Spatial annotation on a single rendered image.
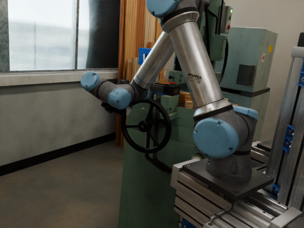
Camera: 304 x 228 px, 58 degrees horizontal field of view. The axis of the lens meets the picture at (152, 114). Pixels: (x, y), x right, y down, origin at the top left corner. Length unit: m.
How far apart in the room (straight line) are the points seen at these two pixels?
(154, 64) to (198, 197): 0.50
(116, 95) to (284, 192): 0.66
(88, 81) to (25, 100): 1.58
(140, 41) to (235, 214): 2.67
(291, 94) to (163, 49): 0.46
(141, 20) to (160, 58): 2.35
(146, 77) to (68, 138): 2.01
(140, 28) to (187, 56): 2.55
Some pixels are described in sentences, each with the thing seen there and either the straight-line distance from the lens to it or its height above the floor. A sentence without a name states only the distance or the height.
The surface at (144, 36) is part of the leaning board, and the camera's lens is 3.34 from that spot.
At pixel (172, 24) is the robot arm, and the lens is 0.81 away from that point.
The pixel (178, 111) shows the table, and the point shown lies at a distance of 1.47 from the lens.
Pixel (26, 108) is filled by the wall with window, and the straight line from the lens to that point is 2.59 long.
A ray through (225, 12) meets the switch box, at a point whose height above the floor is 1.44.
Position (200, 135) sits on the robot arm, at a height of 0.99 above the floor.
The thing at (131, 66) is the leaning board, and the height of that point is 0.94.
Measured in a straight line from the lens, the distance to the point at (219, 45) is 1.72.
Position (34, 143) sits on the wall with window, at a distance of 2.73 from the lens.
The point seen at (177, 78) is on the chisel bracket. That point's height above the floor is 1.04.
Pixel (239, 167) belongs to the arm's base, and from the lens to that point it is 0.91.
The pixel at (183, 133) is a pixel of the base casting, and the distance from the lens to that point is 1.48.
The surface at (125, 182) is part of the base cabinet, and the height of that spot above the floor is 0.35.
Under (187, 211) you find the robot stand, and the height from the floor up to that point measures 0.63.
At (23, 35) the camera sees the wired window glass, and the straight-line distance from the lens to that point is 2.58.
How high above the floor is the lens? 1.22
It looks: 15 degrees down
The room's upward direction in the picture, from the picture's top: 6 degrees clockwise
